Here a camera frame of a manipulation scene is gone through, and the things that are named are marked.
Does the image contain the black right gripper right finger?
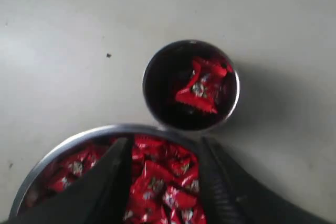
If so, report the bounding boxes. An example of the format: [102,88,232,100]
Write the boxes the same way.
[198,137,326,223]

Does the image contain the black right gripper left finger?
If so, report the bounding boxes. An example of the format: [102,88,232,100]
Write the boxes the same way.
[7,138,134,223]

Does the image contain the steel round bowl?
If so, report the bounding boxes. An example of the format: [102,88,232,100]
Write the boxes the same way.
[8,124,197,219]

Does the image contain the shiny steel cup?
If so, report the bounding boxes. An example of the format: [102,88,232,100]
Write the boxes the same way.
[142,40,240,132]

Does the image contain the red wrapped candy pile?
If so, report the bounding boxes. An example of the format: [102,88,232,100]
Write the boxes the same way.
[25,134,206,223]

